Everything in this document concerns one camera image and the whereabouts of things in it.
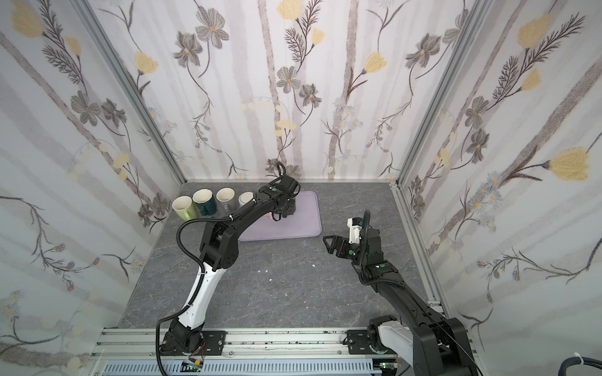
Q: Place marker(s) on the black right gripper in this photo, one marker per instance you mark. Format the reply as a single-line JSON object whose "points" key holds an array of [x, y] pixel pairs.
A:
{"points": [[346, 245]]}

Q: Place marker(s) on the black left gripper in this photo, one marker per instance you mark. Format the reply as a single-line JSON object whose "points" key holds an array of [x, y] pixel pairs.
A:
{"points": [[287, 207]]}

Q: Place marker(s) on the grey ceramic mug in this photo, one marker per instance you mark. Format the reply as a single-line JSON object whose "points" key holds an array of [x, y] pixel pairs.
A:
{"points": [[227, 199]]}

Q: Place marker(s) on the dark green ceramic mug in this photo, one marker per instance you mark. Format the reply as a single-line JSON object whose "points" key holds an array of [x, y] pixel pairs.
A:
{"points": [[205, 202]]}

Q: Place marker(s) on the light green ceramic mug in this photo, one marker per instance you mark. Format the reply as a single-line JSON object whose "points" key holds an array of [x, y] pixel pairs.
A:
{"points": [[185, 208]]}

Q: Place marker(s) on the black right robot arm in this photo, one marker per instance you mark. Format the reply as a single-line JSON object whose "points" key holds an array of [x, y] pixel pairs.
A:
{"points": [[436, 345]]}

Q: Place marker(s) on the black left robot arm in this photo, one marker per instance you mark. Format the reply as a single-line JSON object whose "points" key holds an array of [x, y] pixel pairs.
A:
{"points": [[181, 332]]}

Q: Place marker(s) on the white ceramic mug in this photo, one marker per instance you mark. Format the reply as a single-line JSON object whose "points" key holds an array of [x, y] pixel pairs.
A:
{"points": [[245, 198]]}

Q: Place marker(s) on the lilac plastic tray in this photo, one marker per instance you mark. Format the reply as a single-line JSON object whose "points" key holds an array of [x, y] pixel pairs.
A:
{"points": [[304, 223]]}

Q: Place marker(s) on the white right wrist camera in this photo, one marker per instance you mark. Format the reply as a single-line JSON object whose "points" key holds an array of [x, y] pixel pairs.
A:
{"points": [[355, 226]]}

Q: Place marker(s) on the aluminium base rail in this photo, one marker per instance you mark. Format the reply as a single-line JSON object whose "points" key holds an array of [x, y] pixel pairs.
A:
{"points": [[280, 351]]}

